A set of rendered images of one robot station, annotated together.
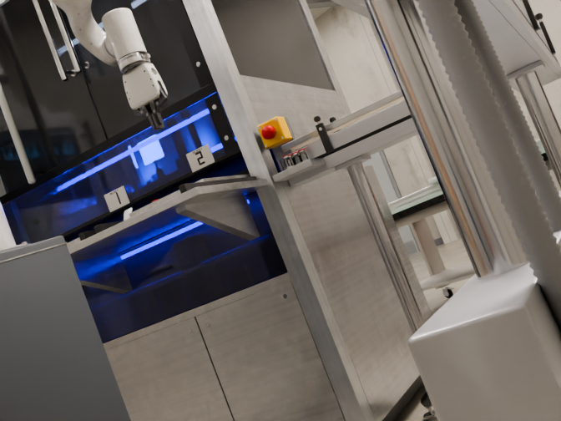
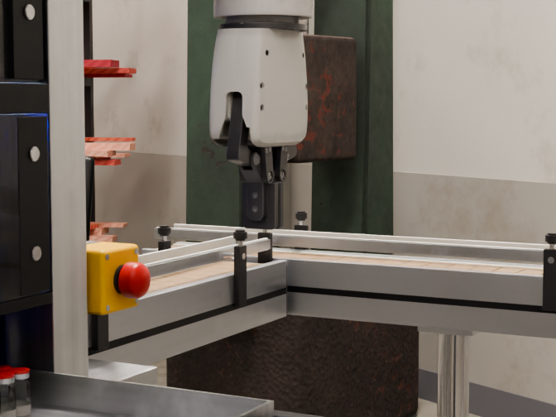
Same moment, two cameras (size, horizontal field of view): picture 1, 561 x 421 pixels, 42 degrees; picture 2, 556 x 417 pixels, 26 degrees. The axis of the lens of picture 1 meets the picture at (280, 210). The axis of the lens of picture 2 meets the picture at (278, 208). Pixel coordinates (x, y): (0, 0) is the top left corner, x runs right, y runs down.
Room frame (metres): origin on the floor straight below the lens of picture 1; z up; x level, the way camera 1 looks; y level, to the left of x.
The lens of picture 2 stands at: (1.87, 1.26, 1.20)
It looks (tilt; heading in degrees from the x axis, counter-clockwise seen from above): 5 degrees down; 273
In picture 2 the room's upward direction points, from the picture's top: straight up
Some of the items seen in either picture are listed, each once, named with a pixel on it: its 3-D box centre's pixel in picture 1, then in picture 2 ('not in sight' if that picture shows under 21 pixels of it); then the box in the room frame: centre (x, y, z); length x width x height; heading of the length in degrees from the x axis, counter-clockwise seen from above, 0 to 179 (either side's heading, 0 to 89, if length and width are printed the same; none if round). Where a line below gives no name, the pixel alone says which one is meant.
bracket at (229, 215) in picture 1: (220, 223); not in sight; (2.03, 0.17, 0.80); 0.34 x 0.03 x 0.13; 156
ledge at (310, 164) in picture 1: (300, 169); (76, 380); (2.18, -0.10, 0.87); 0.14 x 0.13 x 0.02; 156
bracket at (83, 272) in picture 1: (88, 281); not in sight; (2.24, 0.62, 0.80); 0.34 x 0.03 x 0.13; 156
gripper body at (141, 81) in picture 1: (142, 84); (262, 80); (1.94, 0.22, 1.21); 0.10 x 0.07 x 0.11; 66
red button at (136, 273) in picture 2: (269, 132); (130, 280); (2.10, -0.05, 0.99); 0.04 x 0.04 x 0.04; 66
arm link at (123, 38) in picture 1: (123, 36); not in sight; (1.94, 0.22, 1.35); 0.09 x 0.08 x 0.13; 39
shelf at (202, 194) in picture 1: (144, 229); not in sight; (2.15, 0.39, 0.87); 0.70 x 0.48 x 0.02; 66
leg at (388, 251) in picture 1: (400, 280); not in sight; (2.22, -0.26, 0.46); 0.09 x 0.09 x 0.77; 66
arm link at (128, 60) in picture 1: (134, 63); (264, 7); (1.94, 0.22, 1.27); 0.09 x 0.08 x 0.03; 66
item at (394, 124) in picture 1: (386, 117); (136, 295); (2.16, -0.39, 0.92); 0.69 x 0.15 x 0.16; 66
